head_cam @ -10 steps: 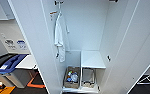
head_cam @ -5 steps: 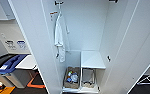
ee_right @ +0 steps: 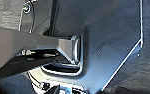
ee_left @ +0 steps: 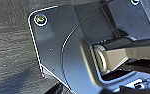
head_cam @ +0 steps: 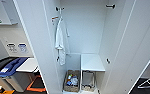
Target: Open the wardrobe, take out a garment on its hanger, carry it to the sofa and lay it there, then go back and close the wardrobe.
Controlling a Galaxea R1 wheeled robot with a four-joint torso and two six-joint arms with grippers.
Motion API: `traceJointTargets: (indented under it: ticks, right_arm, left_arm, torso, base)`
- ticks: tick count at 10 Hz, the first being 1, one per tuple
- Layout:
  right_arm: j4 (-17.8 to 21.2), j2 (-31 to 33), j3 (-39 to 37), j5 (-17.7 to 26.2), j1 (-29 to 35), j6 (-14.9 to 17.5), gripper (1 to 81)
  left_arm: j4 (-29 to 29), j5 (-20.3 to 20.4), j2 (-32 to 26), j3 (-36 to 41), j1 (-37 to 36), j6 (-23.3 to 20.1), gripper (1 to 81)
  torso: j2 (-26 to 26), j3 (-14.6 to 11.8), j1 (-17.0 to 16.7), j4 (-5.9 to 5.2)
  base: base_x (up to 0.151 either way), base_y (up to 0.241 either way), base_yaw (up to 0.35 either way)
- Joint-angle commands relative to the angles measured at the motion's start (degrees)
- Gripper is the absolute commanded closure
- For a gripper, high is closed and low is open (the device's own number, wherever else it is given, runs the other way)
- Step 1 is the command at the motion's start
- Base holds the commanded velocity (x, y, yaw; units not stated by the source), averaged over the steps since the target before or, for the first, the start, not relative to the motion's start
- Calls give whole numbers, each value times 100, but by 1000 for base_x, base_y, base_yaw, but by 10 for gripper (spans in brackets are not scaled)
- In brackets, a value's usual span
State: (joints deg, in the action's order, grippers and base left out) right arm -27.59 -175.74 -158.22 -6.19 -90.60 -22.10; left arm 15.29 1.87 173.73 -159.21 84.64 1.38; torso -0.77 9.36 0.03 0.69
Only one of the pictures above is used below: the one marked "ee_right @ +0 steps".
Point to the grey robot torso limb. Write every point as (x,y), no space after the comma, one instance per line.
(24,50)

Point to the silver base screw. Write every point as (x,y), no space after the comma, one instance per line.
(27,7)

